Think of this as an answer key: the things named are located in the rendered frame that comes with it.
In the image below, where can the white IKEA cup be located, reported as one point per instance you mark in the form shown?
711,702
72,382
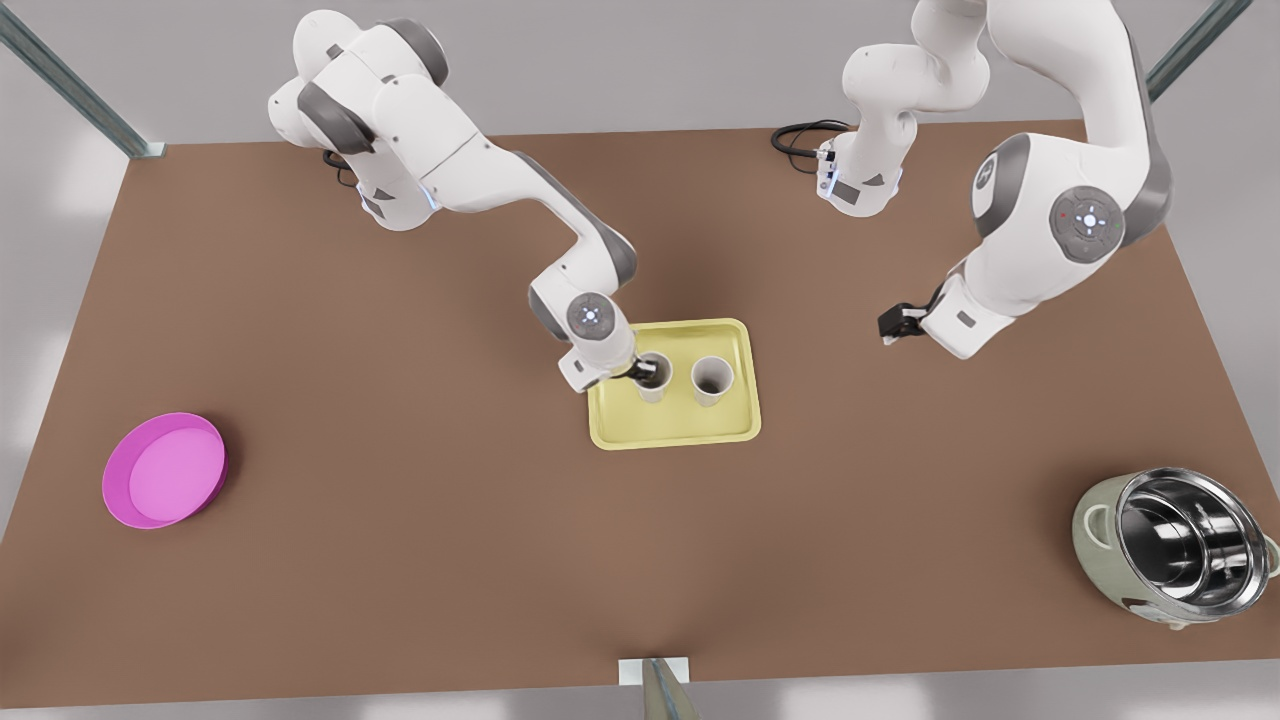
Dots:
655,380
712,380

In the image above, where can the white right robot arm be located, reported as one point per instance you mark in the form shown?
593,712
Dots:
470,170

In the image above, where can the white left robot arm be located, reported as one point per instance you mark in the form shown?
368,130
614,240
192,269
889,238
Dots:
1060,150

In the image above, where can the yellow rectangular tray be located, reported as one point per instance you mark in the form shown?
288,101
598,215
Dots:
690,425

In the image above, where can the grey-green steel pot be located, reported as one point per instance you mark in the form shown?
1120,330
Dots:
1175,545

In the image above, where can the pink round bowl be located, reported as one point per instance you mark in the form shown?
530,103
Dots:
165,470

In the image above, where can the silver frame post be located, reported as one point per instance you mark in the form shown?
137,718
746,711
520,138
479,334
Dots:
70,85
660,690
1190,45

